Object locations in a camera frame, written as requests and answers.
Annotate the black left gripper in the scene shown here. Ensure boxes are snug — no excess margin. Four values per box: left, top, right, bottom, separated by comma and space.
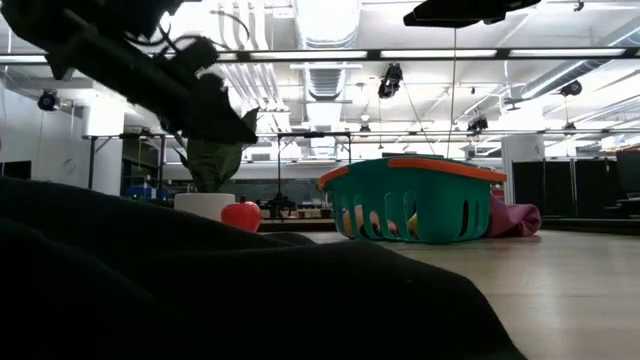
148, 34, 260, 146

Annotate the toy peach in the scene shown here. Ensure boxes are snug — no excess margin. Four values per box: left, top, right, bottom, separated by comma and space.
342, 204, 381, 239

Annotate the green spiky artificial plant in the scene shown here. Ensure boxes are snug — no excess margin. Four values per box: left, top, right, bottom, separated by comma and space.
172, 107, 260, 195

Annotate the white plant pot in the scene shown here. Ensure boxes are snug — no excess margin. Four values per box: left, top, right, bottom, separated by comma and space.
173, 192, 237, 224

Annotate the red toy apple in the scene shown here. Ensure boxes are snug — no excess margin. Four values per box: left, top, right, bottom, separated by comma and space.
220, 196, 263, 233

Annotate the blue background machine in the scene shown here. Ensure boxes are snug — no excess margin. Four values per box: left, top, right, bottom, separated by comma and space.
123, 184, 170, 201

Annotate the white square column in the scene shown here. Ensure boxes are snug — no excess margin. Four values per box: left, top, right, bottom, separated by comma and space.
81, 102, 125, 196
501, 133, 546, 205

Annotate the black cloth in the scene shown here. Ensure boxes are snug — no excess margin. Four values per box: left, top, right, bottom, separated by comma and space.
0, 177, 526, 360

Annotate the teal basket with orange rim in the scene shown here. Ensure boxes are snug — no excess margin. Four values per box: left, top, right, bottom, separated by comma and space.
318, 155, 508, 245

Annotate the black room partition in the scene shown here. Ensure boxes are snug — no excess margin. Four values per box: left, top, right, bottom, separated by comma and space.
512, 149, 640, 221

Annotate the black background monitor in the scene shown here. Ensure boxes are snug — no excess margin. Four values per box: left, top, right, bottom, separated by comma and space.
0, 160, 33, 181

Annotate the purple cloth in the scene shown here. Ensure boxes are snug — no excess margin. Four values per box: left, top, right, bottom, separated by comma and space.
487, 192, 543, 239

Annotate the thin hanging black cable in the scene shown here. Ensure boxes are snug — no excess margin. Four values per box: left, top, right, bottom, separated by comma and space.
446, 27, 458, 159

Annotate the black aluminium table frame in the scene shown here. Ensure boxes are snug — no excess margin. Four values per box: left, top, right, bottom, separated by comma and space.
0, 47, 640, 235

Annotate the black background table frame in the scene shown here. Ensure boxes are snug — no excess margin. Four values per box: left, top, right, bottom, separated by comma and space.
87, 132, 167, 191

